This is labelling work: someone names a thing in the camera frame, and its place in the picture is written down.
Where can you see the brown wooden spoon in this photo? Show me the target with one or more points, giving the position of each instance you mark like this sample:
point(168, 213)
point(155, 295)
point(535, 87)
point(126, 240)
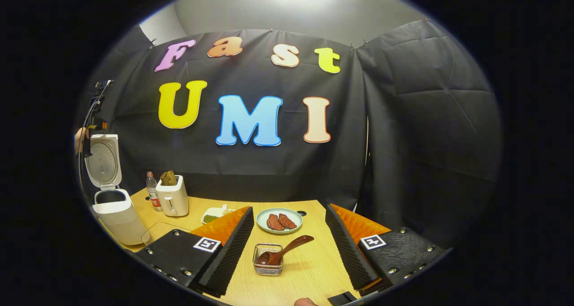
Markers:
point(291, 245)

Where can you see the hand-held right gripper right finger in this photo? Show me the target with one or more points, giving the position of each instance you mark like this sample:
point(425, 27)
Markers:
point(345, 247)

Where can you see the black backdrop cloth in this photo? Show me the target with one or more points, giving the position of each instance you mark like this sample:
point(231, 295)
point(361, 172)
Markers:
point(426, 131)

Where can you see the white divided grain dish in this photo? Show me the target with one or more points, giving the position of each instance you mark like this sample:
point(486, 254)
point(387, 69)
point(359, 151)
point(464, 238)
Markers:
point(213, 216)

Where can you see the white toaster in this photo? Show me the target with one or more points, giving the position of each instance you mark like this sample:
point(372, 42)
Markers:
point(172, 200)

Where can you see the pale green plate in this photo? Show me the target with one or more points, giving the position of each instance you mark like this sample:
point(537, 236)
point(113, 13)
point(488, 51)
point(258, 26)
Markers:
point(262, 223)

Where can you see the white rice cooker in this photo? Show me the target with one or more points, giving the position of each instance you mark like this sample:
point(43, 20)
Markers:
point(119, 220)

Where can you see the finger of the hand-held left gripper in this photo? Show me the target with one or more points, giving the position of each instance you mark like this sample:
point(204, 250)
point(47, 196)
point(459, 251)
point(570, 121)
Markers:
point(101, 126)

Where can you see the clear rice container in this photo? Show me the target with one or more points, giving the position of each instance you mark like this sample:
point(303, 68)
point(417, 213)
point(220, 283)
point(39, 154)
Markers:
point(166, 232)

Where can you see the clear plastic water bottle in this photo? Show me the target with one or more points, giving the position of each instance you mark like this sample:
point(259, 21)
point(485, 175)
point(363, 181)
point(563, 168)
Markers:
point(153, 194)

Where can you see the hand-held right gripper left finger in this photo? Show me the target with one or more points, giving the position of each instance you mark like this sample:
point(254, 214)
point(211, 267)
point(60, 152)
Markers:
point(233, 247)

